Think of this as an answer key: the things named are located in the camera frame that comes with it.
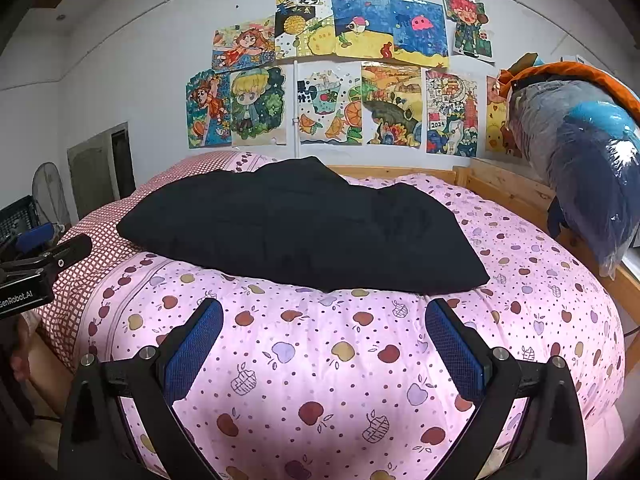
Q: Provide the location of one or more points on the blue sea fish drawing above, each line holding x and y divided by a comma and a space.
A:
362, 25

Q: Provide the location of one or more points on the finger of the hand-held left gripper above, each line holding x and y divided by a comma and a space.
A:
35, 237
70, 252

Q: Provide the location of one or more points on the black plastic crate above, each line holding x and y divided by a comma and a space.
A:
17, 217

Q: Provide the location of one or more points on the standing fan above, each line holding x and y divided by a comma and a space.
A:
50, 195

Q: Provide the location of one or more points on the blond character drawing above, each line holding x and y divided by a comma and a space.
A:
257, 105

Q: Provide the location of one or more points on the yellow bear drawing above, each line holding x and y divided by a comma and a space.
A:
496, 125

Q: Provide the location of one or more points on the yellow moon checkered drawing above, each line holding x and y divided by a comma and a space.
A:
302, 27

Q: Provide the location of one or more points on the pink jellyfish drawing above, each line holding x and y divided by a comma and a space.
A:
420, 27

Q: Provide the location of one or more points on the cup and oranges drawing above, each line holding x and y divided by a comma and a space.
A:
330, 105

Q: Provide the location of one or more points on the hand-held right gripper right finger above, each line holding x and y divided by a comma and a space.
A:
455, 350

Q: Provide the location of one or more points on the pink apple-print quilt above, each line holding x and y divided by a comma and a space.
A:
325, 360

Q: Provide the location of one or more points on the red checkered pillow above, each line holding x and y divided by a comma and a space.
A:
95, 270

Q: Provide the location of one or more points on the black puffer jacket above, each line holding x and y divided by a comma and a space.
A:
300, 220

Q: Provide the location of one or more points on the wooden bed frame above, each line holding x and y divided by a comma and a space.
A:
510, 185

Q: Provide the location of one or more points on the red tower drawing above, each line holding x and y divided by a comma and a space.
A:
450, 115

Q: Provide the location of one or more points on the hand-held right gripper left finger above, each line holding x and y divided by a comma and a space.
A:
195, 350

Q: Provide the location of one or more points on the plastic-wrapped clothes bundle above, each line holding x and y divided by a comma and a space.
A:
585, 175

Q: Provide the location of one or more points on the red-haired character drawing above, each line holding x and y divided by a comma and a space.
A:
470, 25

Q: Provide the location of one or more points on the blue drawing of orange-haired girl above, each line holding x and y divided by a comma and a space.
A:
207, 110

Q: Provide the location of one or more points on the dinosaur landscape drawing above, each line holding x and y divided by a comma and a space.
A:
392, 105

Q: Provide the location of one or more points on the person's left forearm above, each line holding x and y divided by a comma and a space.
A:
45, 375

